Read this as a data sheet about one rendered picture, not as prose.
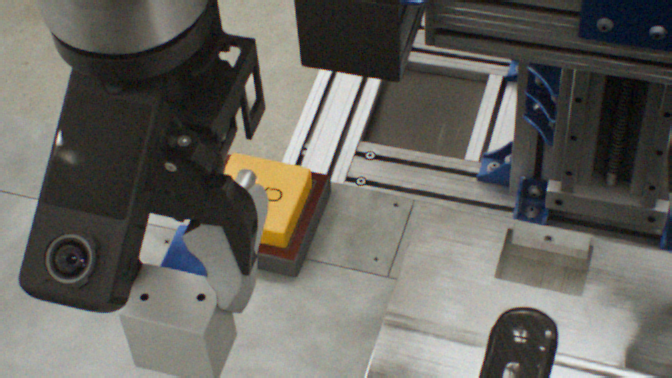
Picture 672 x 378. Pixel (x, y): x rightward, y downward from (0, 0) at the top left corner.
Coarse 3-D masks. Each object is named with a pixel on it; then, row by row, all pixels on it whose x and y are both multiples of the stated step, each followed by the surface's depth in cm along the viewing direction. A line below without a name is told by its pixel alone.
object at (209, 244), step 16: (256, 192) 70; (256, 208) 70; (192, 224) 66; (192, 240) 67; (208, 240) 66; (224, 240) 66; (256, 240) 71; (208, 256) 67; (224, 256) 67; (208, 272) 69; (224, 272) 68; (240, 272) 68; (256, 272) 70; (224, 288) 69; (240, 288) 69; (224, 304) 71; (240, 304) 71
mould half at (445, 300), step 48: (432, 240) 81; (480, 240) 81; (432, 288) 79; (480, 288) 79; (528, 288) 78; (624, 288) 78; (384, 336) 77; (432, 336) 77; (480, 336) 77; (576, 336) 76; (624, 336) 76
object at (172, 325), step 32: (192, 256) 75; (160, 288) 72; (192, 288) 72; (128, 320) 71; (160, 320) 70; (192, 320) 70; (224, 320) 73; (160, 352) 73; (192, 352) 72; (224, 352) 74
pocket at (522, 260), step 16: (512, 240) 82; (528, 240) 83; (512, 256) 83; (528, 256) 83; (544, 256) 82; (560, 256) 82; (576, 256) 82; (496, 272) 80; (512, 272) 83; (528, 272) 82; (544, 272) 82; (560, 272) 82; (576, 272) 82; (544, 288) 82; (560, 288) 82; (576, 288) 82
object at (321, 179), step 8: (312, 176) 94; (320, 176) 94; (328, 176) 94; (320, 184) 93; (312, 192) 93; (320, 192) 93; (312, 200) 93; (312, 208) 92; (304, 216) 92; (304, 224) 91; (296, 232) 91; (304, 232) 91; (296, 240) 90; (264, 248) 90; (272, 248) 90; (296, 248) 90; (280, 256) 90; (288, 256) 90; (296, 256) 90
